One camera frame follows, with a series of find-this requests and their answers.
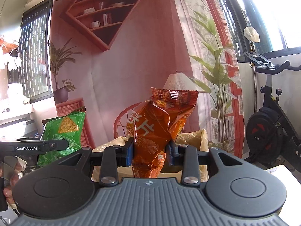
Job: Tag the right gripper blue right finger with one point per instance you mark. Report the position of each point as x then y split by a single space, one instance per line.
185 156

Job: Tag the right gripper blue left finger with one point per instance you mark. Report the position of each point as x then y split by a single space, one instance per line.
112 158

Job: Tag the green chip bag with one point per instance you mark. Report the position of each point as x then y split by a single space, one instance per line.
68 127

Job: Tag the orange chip bag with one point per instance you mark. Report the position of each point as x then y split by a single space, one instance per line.
155 122

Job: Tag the person's left hand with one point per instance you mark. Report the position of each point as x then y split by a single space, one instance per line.
11 173

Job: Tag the cardboard box with plastic liner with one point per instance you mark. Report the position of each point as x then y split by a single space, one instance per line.
198 139

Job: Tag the black exercise bike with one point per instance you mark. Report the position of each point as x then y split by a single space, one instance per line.
269 133

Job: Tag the hanging laundry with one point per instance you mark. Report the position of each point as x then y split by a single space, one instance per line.
10 58

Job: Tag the white cap on bike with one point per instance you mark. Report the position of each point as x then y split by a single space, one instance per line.
251 34

